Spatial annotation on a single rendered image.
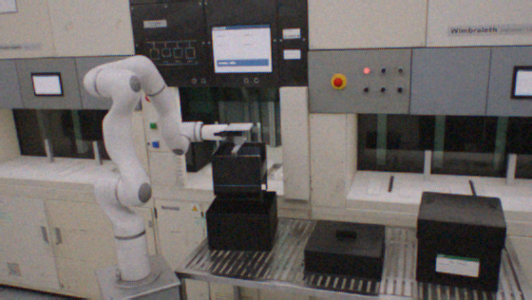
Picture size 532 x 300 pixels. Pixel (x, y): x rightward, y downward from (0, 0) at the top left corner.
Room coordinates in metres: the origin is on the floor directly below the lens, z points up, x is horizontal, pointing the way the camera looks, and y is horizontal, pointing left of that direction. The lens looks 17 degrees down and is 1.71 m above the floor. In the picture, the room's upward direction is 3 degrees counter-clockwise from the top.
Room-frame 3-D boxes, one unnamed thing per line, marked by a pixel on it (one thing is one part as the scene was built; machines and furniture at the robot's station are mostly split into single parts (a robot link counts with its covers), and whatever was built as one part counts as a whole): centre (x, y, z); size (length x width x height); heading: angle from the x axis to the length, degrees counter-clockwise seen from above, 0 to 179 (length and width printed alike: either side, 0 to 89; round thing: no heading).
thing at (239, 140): (1.94, 0.10, 1.12); 0.24 x 0.20 x 0.32; 171
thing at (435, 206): (1.58, -0.72, 0.89); 0.29 x 0.29 x 0.25; 68
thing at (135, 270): (1.64, 0.52, 0.85); 0.19 x 0.19 x 0.18
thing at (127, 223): (1.66, 0.55, 1.07); 0.19 x 0.12 x 0.24; 62
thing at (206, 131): (1.96, 0.20, 1.25); 0.11 x 0.10 x 0.07; 81
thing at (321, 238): (1.69, -0.32, 0.83); 0.29 x 0.29 x 0.13; 72
